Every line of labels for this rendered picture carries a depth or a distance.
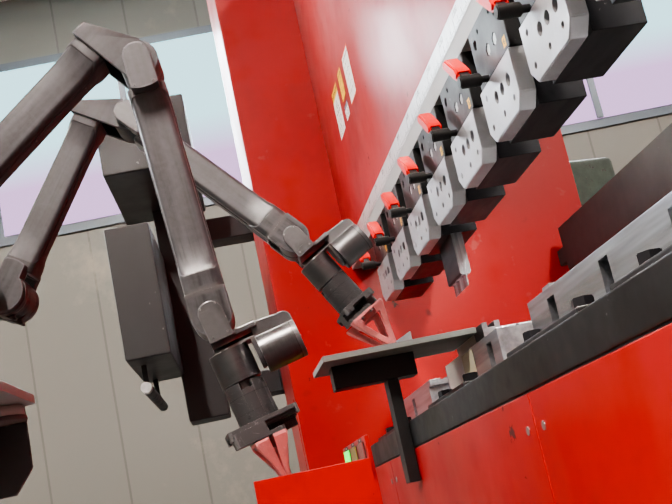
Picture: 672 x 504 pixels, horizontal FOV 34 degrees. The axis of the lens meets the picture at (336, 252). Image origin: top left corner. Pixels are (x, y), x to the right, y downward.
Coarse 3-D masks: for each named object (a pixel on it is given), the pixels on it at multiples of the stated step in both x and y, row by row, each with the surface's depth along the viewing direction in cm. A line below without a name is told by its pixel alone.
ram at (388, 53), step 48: (336, 0) 242; (384, 0) 198; (432, 0) 168; (336, 48) 252; (384, 48) 205; (432, 48) 173; (384, 96) 212; (432, 96) 178; (336, 144) 274; (384, 144) 220; (336, 192) 287
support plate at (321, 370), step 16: (432, 336) 184; (448, 336) 185; (464, 336) 187; (352, 352) 182; (368, 352) 183; (384, 352) 185; (400, 352) 189; (416, 352) 194; (432, 352) 198; (320, 368) 188
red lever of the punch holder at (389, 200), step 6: (384, 192) 212; (390, 192) 211; (384, 198) 209; (390, 198) 208; (384, 204) 210; (390, 204) 206; (396, 204) 207; (390, 210) 204; (396, 210) 204; (402, 210) 204; (408, 210) 204; (390, 216) 204; (396, 216) 204; (402, 216) 204
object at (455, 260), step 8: (456, 232) 194; (448, 240) 196; (456, 240) 193; (440, 248) 202; (448, 248) 197; (456, 248) 193; (464, 248) 193; (448, 256) 198; (456, 256) 193; (464, 256) 193; (448, 264) 199; (456, 264) 193; (464, 264) 192; (448, 272) 200; (456, 272) 194; (464, 272) 192; (448, 280) 201; (456, 280) 196; (464, 280) 194; (456, 288) 200; (464, 288) 195; (456, 296) 201
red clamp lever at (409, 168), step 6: (408, 156) 192; (402, 162) 190; (408, 162) 189; (402, 168) 189; (408, 168) 187; (414, 168) 187; (408, 174) 185; (414, 174) 184; (420, 174) 184; (426, 174) 185; (408, 180) 185; (414, 180) 184; (420, 180) 185; (426, 180) 185
